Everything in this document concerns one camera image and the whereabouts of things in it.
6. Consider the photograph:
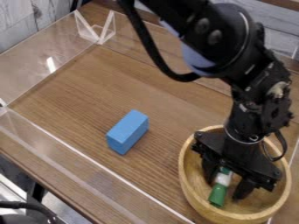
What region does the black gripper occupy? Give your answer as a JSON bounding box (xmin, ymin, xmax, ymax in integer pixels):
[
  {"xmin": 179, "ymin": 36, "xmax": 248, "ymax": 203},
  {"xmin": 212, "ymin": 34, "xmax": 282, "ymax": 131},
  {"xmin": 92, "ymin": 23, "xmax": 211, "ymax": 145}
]
[{"xmin": 191, "ymin": 130, "xmax": 284, "ymax": 200}]

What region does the green and white marker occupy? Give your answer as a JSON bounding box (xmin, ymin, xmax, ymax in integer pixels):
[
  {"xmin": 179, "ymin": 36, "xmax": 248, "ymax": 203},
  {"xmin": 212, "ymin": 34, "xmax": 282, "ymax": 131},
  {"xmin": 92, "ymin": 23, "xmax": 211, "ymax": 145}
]
[{"xmin": 208, "ymin": 167, "xmax": 234, "ymax": 207}]

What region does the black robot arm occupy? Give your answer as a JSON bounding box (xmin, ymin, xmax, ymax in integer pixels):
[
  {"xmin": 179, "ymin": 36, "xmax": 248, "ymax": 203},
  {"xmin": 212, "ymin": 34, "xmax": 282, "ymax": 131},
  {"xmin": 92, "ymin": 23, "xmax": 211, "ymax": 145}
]
[{"xmin": 116, "ymin": 0, "xmax": 294, "ymax": 200}]

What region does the brown wooden bowl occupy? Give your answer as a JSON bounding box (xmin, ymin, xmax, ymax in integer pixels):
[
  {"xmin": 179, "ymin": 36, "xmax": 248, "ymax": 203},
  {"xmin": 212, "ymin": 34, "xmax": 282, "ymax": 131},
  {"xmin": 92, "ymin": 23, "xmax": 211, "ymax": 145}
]
[{"xmin": 178, "ymin": 136, "xmax": 292, "ymax": 224}]

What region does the blue rectangular block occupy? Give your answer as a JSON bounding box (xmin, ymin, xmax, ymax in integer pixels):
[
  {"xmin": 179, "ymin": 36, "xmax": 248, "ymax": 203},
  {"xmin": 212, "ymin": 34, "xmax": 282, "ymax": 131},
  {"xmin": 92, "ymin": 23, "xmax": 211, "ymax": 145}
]
[{"xmin": 107, "ymin": 109, "xmax": 150, "ymax": 155}]

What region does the black metal stand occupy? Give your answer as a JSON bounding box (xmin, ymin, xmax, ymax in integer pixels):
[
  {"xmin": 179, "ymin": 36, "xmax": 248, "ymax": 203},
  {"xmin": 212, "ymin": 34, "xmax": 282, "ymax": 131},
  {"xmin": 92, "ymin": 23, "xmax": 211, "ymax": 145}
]
[{"xmin": 0, "ymin": 183, "xmax": 60, "ymax": 224}]

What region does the black cable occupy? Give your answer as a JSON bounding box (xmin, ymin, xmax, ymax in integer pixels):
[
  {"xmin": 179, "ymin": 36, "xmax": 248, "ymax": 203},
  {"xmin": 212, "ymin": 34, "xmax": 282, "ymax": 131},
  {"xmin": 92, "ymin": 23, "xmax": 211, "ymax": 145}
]
[{"xmin": 0, "ymin": 200, "xmax": 56, "ymax": 224}]

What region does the clear acrylic tray wall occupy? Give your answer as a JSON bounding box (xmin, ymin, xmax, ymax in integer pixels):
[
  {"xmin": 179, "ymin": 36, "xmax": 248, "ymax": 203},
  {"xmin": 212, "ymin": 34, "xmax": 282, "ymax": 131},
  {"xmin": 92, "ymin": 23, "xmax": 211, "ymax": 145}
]
[{"xmin": 0, "ymin": 9, "xmax": 299, "ymax": 224}]

